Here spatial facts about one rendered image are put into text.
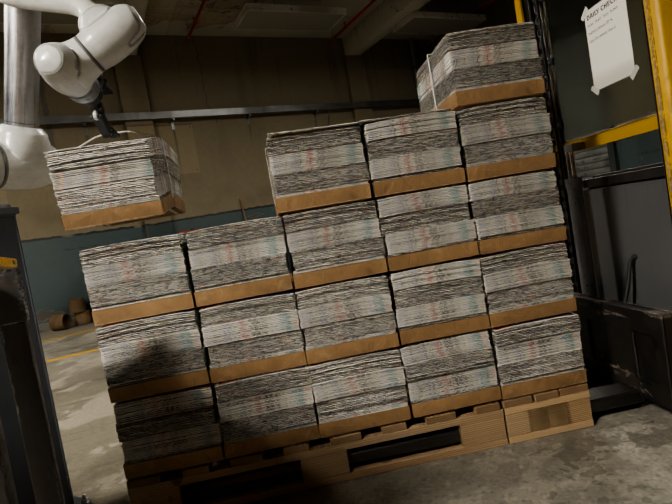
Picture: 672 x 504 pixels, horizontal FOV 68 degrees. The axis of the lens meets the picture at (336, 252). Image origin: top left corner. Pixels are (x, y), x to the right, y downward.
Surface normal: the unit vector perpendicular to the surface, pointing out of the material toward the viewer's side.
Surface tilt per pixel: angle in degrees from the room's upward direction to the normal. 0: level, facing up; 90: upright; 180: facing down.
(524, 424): 90
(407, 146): 90
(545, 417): 90
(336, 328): 90
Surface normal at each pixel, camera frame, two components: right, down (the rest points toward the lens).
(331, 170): 0.13, 0.03
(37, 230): 0.44, -0.03
